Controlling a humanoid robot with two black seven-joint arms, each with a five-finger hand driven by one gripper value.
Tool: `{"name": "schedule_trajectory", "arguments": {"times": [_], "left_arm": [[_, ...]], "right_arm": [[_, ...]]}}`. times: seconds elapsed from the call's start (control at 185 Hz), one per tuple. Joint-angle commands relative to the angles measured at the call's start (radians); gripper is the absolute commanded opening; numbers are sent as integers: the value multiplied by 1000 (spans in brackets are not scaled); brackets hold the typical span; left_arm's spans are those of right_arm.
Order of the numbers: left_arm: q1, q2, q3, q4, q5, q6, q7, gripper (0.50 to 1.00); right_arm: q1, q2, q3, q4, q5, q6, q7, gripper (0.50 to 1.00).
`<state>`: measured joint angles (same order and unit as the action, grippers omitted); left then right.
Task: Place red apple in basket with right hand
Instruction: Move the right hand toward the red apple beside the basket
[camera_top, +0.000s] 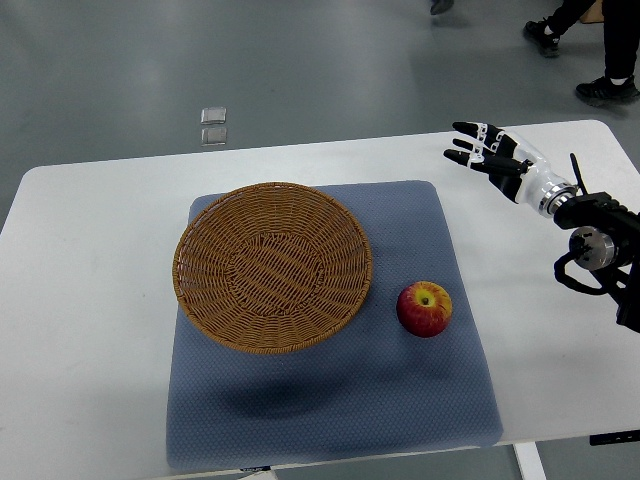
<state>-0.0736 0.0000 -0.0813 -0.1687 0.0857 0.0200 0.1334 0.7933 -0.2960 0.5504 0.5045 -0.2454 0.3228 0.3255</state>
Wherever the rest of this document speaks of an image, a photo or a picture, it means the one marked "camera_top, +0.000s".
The blue grey mat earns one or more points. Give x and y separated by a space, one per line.
370 389

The person's black trouser leg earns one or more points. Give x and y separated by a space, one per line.
621 31

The upper metal floor plate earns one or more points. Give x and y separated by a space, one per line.
213 115

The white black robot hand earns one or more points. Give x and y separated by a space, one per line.
515 167

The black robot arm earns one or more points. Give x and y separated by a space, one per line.
603 250

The metal floor plate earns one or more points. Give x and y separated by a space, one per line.
213 136
213 115

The black sneaker left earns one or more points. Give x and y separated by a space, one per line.
541 36

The lower metal floor plate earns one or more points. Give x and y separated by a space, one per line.
213 136

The black sneaker right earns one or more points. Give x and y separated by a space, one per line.
606 91

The red yellow apple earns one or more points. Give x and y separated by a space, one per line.
424 309

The wooden box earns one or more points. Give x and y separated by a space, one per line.
593 14

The black sneaker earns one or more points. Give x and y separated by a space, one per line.
541 36
606 91

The black table control panel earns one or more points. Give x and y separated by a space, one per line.
614 438

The white table leg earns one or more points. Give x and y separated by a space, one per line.
529 461

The brown wicker basket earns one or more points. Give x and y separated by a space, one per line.
272 268

